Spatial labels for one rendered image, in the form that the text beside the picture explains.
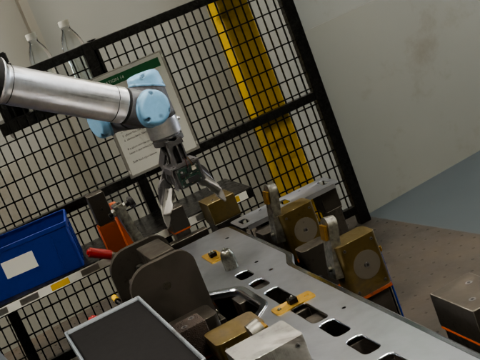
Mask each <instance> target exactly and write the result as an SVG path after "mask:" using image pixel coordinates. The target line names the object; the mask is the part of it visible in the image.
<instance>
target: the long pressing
mask: <svg viewBox="0 0 480 360"><path fill-rule="evenodd" d="M226 238H228V239H226ZM223 248H229V249H231V250H232V251H233V253H234V255H235V257H236V260H237V262H238V264H239V266H238V267H237V268H236V269H234V270H232V271H226V270H225V268H224V265H223V264H222V261H221V260H220V261H218V262H216V263H214V264H211V263H210V262H208V261H207V260H205V259H203V258H202V256H203V255H204V254H207V253H209V252H210V251H213V250H217V251H218V252H220V253H221V250H222V249H223ZM180 249H182V250H184V251H187V252H189V253H190V254H191V255H192V256H193V257H194V259H195V261H196V264H197V266H198V268H199V271H200V273H201V276H202V278H203V280H204V283H205V285H206V287H207V290H208V292H209V295H210V297H211V300H212V301H213V300H217V299H224V298H228V297H233V296H240V297H241V298H243V299H245V300H246V301H248V302H249V303H250V304H252V305H254V306H255V307H257V308H258V311H257V312H256V313H255V314H256V315H257V316H258V317H260V318H261V319H263V320H264V323H265V324H266V325H267V326H271V325H273V324H275V323H277V322H279V321H285V322H286V323H287V324H289V325H291V326H292V327H294V328H295V329H297V330H298V331H300V332H301V333H302V334H303V336H304V339H305V342H306V345H307V347H308V349H309V352H310V354H311V357H312V360H382V359H384V358H386V357H387V356H390V355H395V356H397V357H399V358H400V359H403V360H480V353H478V352H476V351H474V350H472V349H470V348H468V347H465V346H463V345H461V344H459V343H457V342H455V341H453V340H451V339H449V338H446V337H445V336H442V335H441V334H438V333H436V332H435V331H432V330H431V329H428V328H426V327H424V326H422V325H420V324H418V323H416V322H414V321H412V320H409V319H407V318H405V317H403V316H401V315H399V314H397V313H395V312H393V311H390V310H388V309H386V308H384V307H382V306H380V305H378V304H376V303H374V302H372V301H369V300H368V299H365V298H364V297H362V296H359V295H358V294H355V293H353V292H351V291H349V290H347V289H345V288H343V287H341V286H339V285H337V284H334V283H332V282H330V281H328V280H326V279H324V278H322V277H320V276H318V275H316V274H313V273H311V272H310V271H307V270H306V269H303V268H301V267H300V266H297V265H296V264H295V261H294V255H293V254H292V253H291V252H289V251H287V250H284V249H282V248H280V247H278V246H275V245H273V244H271V243H269V242H267V241H264V240H263V239H260V238H258V237H256V236H253V235H251V234H249V233H247V232H245V231H242V230H241V229H238V228H236V227H233V226H228V227H224V228H222V229H219V230H217V231H214V232H212V233H210V234H208V235H206V236H204V237H202V238H200V239H198V240H196V241H194V242H192V243H190V244H188V245H186V246H183V247H181V248H180ZM255 262H256V263H255ZM270 269H272V270H271V271H269V270H270ZM244 272H249V273H251V274H253V276H250V277H249V278H247V279H244V280H240V279H238V278H237V276H238V275H240V274H242V273H244ZM259 280H263V281H265V282H267V283H268V284H269V285H267V286H265V287H263V288H261V289H255V288H253V287H251V286H250V285H251V284H253V283H255V282H256V281H259ZM274 289H279V290H281V291H283V292H284V293H286V294H288V295H289V296H290V295H292V296H293V295H294V296H298V295H299V294H302V293H304V292H305V291H310V292H312V293H314V294H315V295H316V296H315V297H314V298H312V299H310V300H308V301H306V302H304V303H302V304H301V305H299V306H297V307H295V308H293V309H291V310H289V311H287V312H285V313H284V314H282V315H279V316H277V315H276V314H274V313H272V312H271V310H272V309H273V308H274V307H276V306H278V305H280V304H279V303H278V302H276V301H274V300H273V299H271V298H269V297H268V296H266V295H265V294H267V293H268V292H270V291H272V290H274ZM303 305H307V306H310V307H311V308H313V309H315V310H316V311H318V312H320V313H321V314H323V315H325V316H327V317H326V318H325V319H324V320H322V321H320V322H318V323H315V324H313V323H311V322H309V321H307V320H306V319H304V318H302V317H301V316H299V315H298V314H296V313H294V312H293V310H294V309H297V308H299V307H300V306H303ZM344 307H346V308H345V309H342V308H344ZM330 321H336V322H337V323H339V324H341V325H342V326H345V327H346V328H348V329H350V330H349V331H348V332H346V333H345V334H342V335H341V336H332V335H331V334H329V333H327V332H326V331H324V330H323V329H320V328H321V327H322V326H323V325H324V324H327V323H329V322H330ZM358 337H364V338H365V339H368V340H369V341H371V342H373V343H374V344H376V345H378V346H380V347H379V348H378V349H377V350H375V351H373V352H371V353H370V354H362V353H360V352H359V351H357V350H356V349H354V348H352V347H350V346H349V345H347V344H348V343H349V342H350V341H352V340H354V339H356V338H358Z"/></svg>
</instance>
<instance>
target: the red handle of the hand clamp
mask: <svg viewBox="0 0 480 360"><path fill-rule="evenodd" d="M116 253H117V252H113V251H112V250H108V249H97V248H91V247H89V249H87V250H86V255H88V257H91V258H98V259H109V260H111V259H112V258H113V257H114V255H115V254H116Z"/></svg>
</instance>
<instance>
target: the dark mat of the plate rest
mask: <svg viewBox="0 0 480 360"><path fill-rule="evenodd" d="M69 337H70V339H71V340H72V341H73V343H74V345H75V347H76V348H77V349H78V351H79V353H80V354H81V356H82V357H83V359H84V360H201V359H199V358H198V357H197V356H196V355H195V354H194V353H193V352H192V351H191V350H190V349H189V348H188V347H187V346H186V345H185V344H184V343H183V342H181V341H180V340H179V339H178V338H177V337H176V336H175V335H174V334H173V333H172V332H171V331H170V330H169V329H168V328H167V327H166V326H164V325H163V324H162V323H161V322H160V321H159V320H158V319H157V318H156V317H155V316H154V315H153V314H152V313H151V312H150V311H149V310H148V309H147V308H146V307H145V306H144V305H143V304H142V303H141V302H140V301H139V300H138V301H135V302H134V303H132V304H129V305H128V306H125V307H124V308H122V309H119V310H118V311H115V312H114V313H112V314H109V315H108V316H105V317H104V318H102V319H99V320H98V321H95V322H94V323H92V324H89V325H88V326H85V327H84V328H82V329H79V330H78V331H75V332H74V333H72V334H69Z"/></svg>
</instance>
